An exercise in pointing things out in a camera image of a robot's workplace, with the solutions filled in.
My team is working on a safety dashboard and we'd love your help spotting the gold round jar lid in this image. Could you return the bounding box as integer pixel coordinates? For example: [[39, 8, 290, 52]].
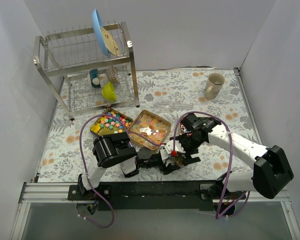
[[172, 155, 185, 166]]

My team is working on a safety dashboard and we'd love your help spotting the gold tin of lollipops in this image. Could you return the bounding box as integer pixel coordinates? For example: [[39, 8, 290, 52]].
[[180, 114, 221, 136]]

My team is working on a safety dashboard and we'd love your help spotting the gold tin of gummy candies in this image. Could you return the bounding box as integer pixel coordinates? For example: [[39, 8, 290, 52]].
[[128, 110, 172, 154]]

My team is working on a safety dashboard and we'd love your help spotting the gold tin of star candies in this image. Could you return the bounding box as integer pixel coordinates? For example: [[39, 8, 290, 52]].
[[90, 107, 134, 136]]

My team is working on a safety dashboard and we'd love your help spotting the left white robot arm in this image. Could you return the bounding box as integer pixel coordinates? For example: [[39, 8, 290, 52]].
[[78, 132, 181, 200]]

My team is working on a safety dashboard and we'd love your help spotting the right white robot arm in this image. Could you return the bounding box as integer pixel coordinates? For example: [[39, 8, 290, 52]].
[[176, 112, 294, 199]]

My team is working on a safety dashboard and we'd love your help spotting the floral table mat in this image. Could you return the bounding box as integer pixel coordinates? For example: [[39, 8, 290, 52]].
[[38, 68, 259, 183]]

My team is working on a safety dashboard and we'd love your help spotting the beige ceramic mug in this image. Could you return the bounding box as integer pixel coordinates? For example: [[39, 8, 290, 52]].
[[204, 72, 226, 100]]

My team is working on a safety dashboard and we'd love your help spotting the lime green bowl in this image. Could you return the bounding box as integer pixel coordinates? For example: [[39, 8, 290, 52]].
[[101, 82, 117, 102]]

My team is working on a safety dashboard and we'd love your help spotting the patterned ceramic cup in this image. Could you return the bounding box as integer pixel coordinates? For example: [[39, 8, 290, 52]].
[[105, 65, 120, 85]]

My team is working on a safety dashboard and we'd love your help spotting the blue white mug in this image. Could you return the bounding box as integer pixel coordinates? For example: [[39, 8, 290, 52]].
[[88, 68, 101, 89]]

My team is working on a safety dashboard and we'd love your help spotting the steel dish rack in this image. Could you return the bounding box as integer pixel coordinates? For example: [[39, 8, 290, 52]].
[[33, 22, 140, 121]]

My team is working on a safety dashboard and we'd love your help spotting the cream floral plate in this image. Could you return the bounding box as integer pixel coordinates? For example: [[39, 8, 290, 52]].
[[100, 26, 121, 57]]

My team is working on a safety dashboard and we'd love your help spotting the blue plate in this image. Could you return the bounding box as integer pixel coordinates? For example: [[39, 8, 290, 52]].
[[91, 9, 110, 57]]

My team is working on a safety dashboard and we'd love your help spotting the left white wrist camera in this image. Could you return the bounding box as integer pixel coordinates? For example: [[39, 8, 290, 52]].
[[159, 148, 172, 164]]

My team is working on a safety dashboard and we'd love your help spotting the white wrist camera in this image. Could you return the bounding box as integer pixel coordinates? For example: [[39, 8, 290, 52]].
[[164, 140, 185, 155], [159, 148, 172, 164]]

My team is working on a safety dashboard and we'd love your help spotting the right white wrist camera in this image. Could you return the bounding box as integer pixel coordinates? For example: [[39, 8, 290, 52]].
[[164, 140, 185, 155]]

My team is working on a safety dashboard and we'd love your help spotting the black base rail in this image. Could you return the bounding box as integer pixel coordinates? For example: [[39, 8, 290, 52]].
[[67, 180, 223, 211]]

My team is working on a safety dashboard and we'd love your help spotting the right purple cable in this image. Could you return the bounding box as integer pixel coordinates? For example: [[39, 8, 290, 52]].
[[171, 110, 251, 220]]

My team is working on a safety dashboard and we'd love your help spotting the aluminium frame rail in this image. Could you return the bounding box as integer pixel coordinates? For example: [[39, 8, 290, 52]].
[[9, 181, 300, 240]]

